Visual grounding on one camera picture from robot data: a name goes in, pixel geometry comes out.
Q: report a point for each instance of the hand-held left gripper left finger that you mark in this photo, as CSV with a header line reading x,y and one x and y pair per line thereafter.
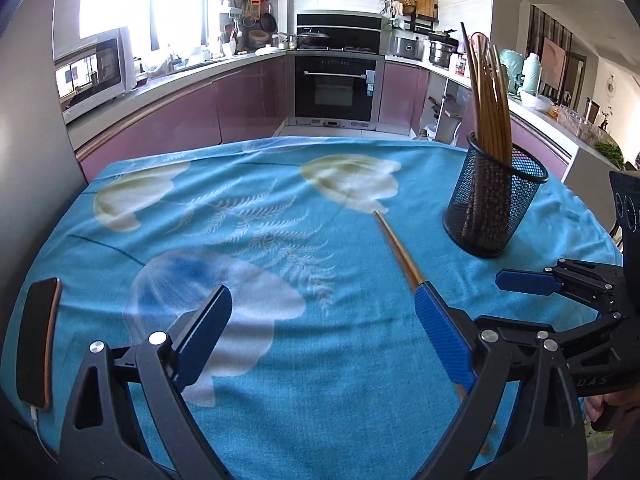
x,y
205,330

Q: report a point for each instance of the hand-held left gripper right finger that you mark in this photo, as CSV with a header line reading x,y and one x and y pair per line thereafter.
x,y
442,330

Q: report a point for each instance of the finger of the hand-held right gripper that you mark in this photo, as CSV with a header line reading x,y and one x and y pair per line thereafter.
x,y
580,330
525,281

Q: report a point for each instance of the black mesh utensil holder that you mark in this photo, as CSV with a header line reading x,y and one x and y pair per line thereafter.
x,y
525,200

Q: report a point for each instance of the red-patterned wooden chopstick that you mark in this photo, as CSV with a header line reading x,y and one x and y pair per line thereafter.
x,y
398,247

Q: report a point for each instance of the bunch of wooden chopsticks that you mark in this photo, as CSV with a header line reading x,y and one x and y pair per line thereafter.
x,y
487,110

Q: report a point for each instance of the person's right hand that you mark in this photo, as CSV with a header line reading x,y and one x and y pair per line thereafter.
x,y
594,407

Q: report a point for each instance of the green vegetables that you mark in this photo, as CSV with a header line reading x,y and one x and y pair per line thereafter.
x,y
610,154

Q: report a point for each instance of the blue floral tablecloth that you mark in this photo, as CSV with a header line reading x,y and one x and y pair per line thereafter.
x,y
300,360

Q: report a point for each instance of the clear plastic container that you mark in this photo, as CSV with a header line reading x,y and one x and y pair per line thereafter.
x,y
580,122

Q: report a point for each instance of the pale green thermos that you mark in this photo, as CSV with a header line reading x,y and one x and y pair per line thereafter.
x,y
533,75

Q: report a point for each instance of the black smartphone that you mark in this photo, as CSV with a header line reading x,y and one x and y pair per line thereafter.
x,y
35,345

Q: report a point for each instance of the white trash bin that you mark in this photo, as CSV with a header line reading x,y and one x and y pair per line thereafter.
x,y
450,127

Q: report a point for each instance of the green kettle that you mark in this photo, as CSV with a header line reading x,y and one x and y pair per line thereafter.
x,y
511,70

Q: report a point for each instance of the purple base cabinets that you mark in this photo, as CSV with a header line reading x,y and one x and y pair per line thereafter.
x,y
245,100

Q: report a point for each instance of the stainless steel pot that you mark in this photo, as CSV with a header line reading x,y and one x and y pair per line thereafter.
x,y
443,55

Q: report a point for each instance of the grey kitchen countertop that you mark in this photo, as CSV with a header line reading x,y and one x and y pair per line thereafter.
x,y
175,77

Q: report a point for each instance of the black built-in oven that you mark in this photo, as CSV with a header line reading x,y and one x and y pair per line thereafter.
x,y
335,95

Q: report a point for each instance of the stainless steel cooker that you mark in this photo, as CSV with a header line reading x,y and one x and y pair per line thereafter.
x,y
407,47

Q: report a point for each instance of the silver microwave oven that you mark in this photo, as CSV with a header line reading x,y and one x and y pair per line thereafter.
x,y
90,72

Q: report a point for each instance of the wooden cutting board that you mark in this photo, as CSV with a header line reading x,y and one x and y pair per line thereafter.
x,y
426,6

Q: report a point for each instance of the round wooden bowl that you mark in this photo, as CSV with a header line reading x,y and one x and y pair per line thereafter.
x,y
258,40

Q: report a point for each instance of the black wok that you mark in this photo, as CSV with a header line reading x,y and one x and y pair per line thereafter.
x,y
314,39

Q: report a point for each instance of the black range hood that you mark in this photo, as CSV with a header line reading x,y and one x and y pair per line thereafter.
x,y
350,22

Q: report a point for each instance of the hanging black frying pan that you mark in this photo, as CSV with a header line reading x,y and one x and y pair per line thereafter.
x,y
268,22

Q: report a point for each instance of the kitchen window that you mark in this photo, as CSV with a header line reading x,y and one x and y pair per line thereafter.
x,y
175,0

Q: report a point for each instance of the black wall shelf rack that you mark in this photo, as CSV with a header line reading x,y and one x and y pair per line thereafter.
x,y
400,10

